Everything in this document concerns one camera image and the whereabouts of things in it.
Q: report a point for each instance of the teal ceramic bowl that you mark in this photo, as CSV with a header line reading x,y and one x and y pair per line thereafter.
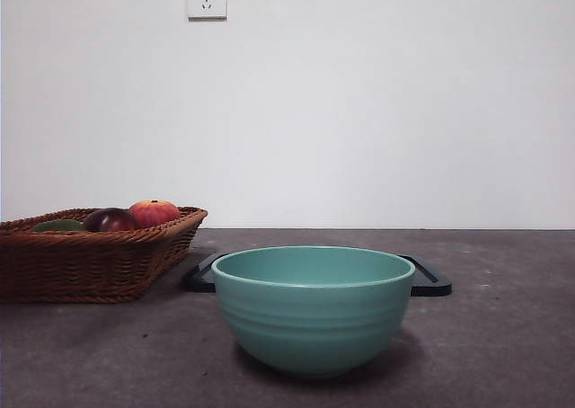
x,y
310,318

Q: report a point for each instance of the green avocado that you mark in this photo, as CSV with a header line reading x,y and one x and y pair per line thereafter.
x,y
57,225

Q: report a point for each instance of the red peach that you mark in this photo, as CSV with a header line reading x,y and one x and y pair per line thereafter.
x,y
155,212

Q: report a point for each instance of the black rectangular tray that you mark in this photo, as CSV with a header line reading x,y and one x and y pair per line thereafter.
x,y
432,286

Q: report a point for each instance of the dark purple plum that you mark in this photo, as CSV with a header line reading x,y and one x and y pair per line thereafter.
x,y
111,220

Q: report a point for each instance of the brown wicker basket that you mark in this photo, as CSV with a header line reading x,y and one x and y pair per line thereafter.
x,y
81,264

